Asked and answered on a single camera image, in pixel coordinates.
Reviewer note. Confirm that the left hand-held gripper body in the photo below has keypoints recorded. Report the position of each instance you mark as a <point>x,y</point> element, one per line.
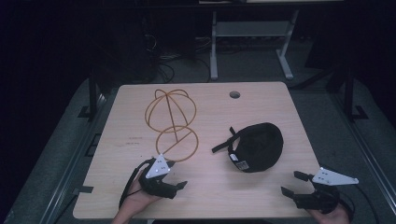
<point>157,168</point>

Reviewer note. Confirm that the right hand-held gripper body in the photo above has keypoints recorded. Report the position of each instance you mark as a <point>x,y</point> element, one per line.
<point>320,196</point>

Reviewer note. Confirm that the black cap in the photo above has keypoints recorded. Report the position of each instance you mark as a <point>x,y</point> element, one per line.
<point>258,149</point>

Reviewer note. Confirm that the person's right hand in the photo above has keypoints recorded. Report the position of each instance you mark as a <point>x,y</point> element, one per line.
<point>333,217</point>

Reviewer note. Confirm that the person's left hand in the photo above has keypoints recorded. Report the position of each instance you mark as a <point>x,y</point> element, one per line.
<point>135,199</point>

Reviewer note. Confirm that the black table edge clamp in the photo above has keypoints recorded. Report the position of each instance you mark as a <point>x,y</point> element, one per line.
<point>83,189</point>

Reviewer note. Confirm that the black metal stand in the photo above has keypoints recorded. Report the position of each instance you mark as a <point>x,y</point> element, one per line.
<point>348,93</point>
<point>92,93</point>

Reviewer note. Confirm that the grey metal table frame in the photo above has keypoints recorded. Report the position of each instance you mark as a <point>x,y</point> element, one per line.
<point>249,29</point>

